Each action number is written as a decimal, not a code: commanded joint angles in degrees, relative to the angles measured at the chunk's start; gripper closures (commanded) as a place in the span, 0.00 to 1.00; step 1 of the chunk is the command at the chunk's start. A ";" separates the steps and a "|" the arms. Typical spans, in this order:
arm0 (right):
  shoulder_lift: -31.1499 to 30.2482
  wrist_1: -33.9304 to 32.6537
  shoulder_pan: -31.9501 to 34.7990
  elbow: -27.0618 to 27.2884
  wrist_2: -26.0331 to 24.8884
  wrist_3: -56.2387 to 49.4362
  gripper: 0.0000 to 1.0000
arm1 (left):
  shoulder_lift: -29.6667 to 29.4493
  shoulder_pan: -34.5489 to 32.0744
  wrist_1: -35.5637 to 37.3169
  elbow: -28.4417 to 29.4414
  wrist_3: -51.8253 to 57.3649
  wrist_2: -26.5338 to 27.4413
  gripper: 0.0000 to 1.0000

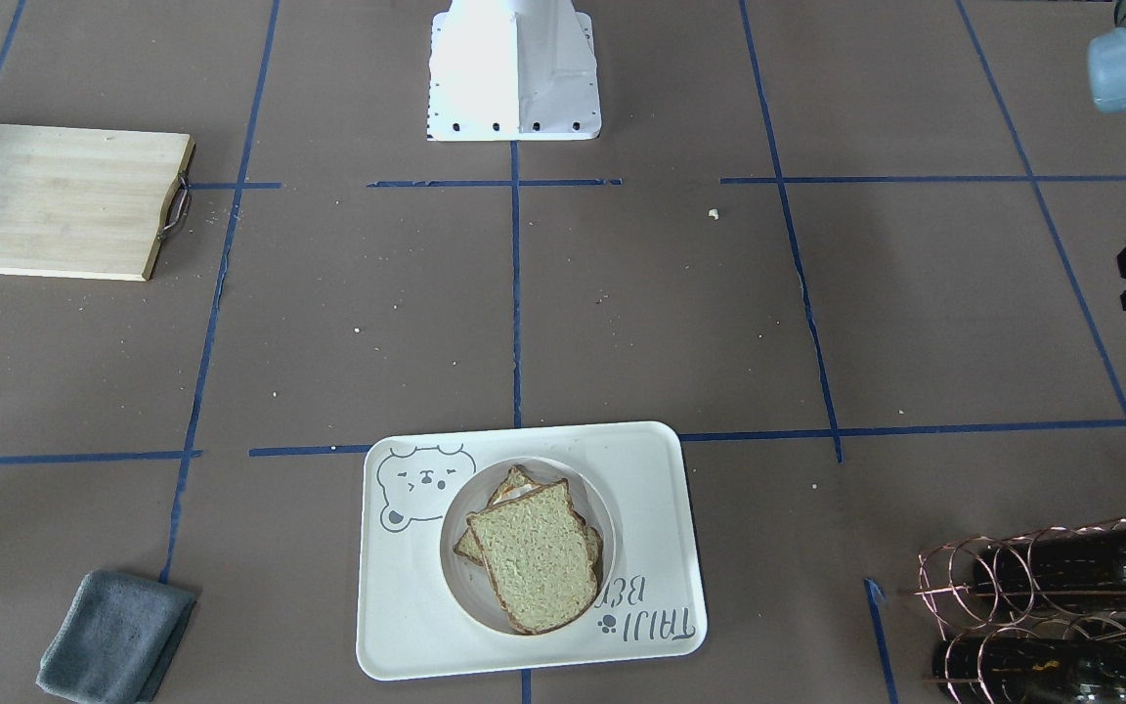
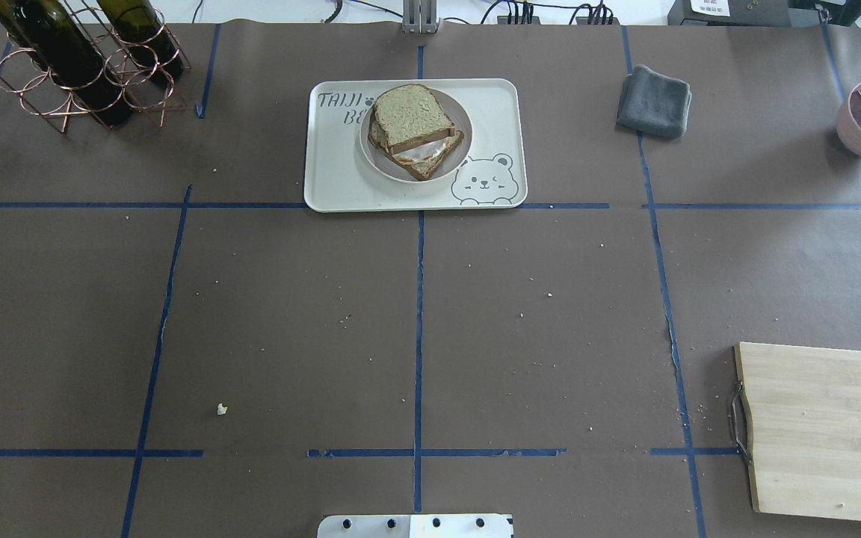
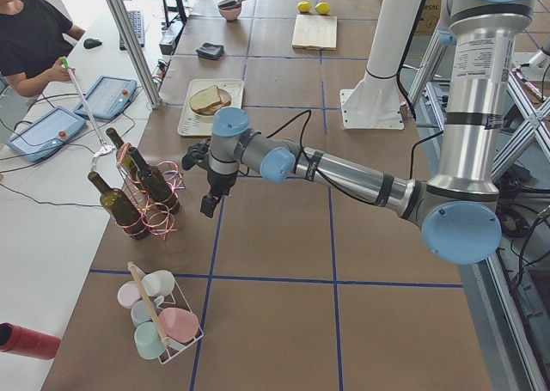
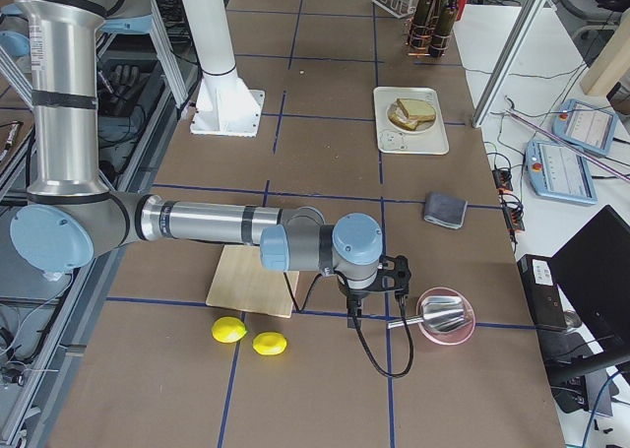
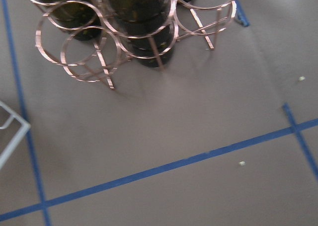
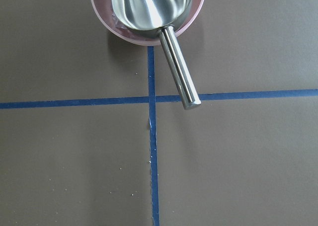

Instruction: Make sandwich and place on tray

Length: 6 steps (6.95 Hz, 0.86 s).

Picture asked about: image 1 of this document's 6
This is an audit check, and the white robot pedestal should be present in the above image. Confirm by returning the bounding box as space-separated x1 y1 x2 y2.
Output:
426 1 604 142

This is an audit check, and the dark wine bottle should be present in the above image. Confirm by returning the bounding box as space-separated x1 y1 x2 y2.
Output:
973 529 1126 615
932 636 1126 703

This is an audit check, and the folded grey cloth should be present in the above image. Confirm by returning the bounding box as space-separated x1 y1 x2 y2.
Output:
36 570 196 703

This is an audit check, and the wooden cutting board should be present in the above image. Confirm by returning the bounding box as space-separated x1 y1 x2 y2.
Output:
0 124 194 282

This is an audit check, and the cream bear tray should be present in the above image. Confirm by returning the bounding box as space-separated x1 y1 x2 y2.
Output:
356 420 708 681

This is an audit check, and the white round plate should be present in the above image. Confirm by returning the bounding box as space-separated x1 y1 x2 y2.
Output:
441 458 620 638

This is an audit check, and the copper wire bottle rack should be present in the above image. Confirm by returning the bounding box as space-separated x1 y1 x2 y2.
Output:
910 517 1126 703

